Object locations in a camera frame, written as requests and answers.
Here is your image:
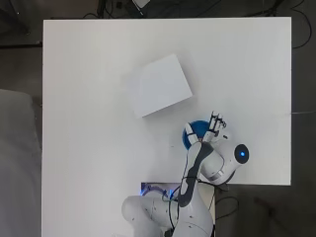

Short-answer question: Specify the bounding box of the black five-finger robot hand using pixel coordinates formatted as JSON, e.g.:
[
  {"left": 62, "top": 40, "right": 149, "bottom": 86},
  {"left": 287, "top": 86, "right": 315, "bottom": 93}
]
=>
[{"left": 185, "top": 111, "right": 228, "bottom": 145}]

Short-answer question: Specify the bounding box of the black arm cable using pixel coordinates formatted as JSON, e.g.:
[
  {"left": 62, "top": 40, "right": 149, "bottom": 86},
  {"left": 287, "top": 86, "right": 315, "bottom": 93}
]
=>
[{"left": 162, "top": 177, "right": 199, "bottom": 233}]

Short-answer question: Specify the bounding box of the blue round tub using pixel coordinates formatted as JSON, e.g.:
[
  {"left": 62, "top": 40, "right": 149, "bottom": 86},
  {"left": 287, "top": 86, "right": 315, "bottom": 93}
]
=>
[{"left": 182, "top": 119, "right": 215, "bottom": 151}]

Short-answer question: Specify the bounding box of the white flat box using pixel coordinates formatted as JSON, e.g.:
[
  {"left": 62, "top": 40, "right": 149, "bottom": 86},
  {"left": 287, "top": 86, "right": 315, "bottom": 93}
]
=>
[{"left": 132, "top": 53, "right": 195, "bottom": 119}]

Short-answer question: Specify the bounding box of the black floor cable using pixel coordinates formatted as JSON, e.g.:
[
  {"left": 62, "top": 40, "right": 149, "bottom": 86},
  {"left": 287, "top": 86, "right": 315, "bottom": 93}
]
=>
[
  {"left": 291, "top": 0, "right": 313, "bottom": 50},
  {"left": 214, "top": 195, "right": 240, "bottom": 222}
]

